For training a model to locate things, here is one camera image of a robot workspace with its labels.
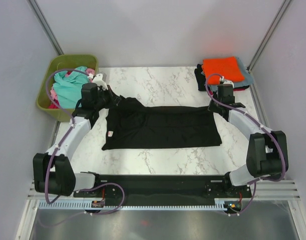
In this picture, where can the right aluminium frame post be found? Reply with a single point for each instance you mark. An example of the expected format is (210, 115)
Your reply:
(269, 33)

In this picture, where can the teal t shirt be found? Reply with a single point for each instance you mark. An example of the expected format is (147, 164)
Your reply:
(68, 88)

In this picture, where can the red garment in bin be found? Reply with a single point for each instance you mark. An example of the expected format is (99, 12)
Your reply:
(54, 105)

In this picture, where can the left aluminium frame post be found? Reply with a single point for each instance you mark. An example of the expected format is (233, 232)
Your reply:
(45, 25)

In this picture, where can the olive green plastic bin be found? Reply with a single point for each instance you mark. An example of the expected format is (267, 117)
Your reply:
(70, 61)

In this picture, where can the folded black t shirt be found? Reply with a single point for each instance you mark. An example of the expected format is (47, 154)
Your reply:
(201, 79)

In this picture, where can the white slotted cable duct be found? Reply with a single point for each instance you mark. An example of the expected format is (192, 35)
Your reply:
(90, 205)

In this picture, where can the folded crimson t shirt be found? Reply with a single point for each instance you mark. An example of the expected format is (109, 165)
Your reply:
(238, 89)

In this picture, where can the folded orange t shirt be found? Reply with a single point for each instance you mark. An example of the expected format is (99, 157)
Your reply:
(226, 67)

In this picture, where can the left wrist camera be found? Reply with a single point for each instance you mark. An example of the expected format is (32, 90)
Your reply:
(98, 80)

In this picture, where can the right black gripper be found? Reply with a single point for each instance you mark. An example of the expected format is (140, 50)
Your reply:
(211, 107)

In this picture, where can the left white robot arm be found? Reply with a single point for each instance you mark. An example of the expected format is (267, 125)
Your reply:
(53, 173)

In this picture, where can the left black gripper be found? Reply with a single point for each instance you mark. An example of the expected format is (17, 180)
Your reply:
(114, 99)

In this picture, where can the pink t shirt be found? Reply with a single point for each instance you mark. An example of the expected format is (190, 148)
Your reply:
(52, 92)

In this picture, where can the black t shirt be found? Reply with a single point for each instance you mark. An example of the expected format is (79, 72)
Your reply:
(201, 79)
(130, 125)

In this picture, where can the aluminium frame post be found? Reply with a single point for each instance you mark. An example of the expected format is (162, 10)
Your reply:
(45, 25)
(269, 33)

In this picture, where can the folded grey t shirt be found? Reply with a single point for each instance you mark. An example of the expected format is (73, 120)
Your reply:
(231, 68)

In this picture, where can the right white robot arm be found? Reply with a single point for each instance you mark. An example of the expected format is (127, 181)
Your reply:
(266, 157)

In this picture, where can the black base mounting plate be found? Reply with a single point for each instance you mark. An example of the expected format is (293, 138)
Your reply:
(154, 190)

